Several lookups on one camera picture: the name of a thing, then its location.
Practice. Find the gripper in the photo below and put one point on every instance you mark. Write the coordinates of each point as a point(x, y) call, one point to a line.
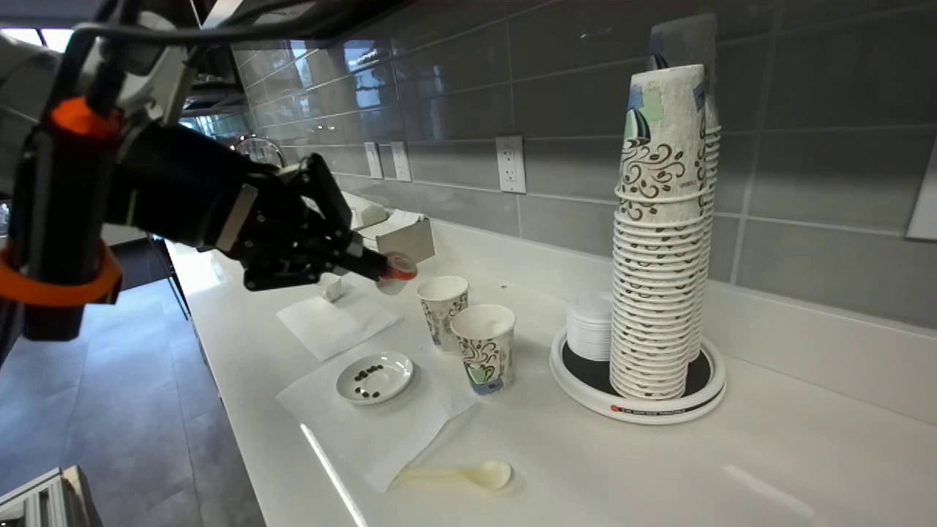
point(183, 190)

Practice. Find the small creamer container orange lid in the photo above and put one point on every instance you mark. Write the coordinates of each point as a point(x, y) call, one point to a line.
point(399, 272)

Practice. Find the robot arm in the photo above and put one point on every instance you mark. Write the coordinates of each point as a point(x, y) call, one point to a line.
point(58, 183)

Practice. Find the small white creamer container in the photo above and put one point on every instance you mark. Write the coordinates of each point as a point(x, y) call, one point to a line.
point(334, 288)

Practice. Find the small patterned paper cup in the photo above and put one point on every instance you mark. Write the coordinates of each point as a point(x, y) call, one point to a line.
point(441, 307)

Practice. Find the heap of coffee beans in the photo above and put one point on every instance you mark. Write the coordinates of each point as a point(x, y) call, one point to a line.
point(368, 379)

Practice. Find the small white saucer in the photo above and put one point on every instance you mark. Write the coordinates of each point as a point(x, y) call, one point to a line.
point(388, 380)

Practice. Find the large white paper napkin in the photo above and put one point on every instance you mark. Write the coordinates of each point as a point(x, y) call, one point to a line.
point(366, 432)

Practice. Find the white plastic spoon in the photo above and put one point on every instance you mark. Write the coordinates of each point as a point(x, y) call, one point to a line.
point(479, 474)

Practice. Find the stack of white lids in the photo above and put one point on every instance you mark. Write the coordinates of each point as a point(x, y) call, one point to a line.
point(589, 329)

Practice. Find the round white black tray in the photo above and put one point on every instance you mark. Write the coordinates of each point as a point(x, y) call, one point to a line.
point(585, 384)

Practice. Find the tall stack of paper cups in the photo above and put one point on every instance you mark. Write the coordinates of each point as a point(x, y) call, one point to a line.
point(659, 241)

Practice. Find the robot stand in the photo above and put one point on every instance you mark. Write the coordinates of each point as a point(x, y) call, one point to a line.
point(44, 501)

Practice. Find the white switch plate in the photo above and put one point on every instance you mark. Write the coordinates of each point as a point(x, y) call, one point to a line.
point(373, 159)

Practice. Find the white wall socket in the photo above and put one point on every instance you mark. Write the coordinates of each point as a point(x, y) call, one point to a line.
point(510, 163)
point(400, 161)

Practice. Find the white wall plate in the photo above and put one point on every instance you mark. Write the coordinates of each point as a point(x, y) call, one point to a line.
point(925, 197)

